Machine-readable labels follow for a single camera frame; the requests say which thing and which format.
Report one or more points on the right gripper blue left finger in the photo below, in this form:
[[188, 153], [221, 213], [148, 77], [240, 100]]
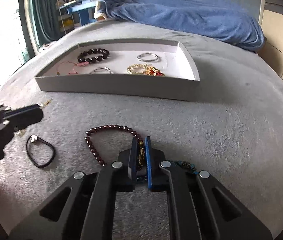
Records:
[[132, 162]]

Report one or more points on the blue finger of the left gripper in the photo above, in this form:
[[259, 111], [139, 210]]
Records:
[[12, 115]]

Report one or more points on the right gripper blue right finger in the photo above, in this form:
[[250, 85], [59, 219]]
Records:
[[148, 149]]

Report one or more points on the silver ring bangle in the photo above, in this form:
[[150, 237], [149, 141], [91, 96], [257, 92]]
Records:
[[147, 57], [101, 70]]

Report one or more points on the pearl hair clip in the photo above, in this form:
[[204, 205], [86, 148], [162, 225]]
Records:
[[28, 116]]

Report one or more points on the grey cardboard tray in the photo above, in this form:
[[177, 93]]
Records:
[[174, 76]]

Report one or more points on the window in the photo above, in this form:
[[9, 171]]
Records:
[[1, 40]]

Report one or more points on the white shelf rack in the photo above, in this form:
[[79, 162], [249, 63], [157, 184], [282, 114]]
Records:
[[65, 18]]

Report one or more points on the teal curtain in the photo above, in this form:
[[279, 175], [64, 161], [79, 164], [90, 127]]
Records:
[[45, 20]]

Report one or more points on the blue desk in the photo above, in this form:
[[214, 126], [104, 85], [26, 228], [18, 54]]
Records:
[[85, 9]]

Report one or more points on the blue blanket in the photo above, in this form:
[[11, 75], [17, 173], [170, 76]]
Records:
[[218, 19]]

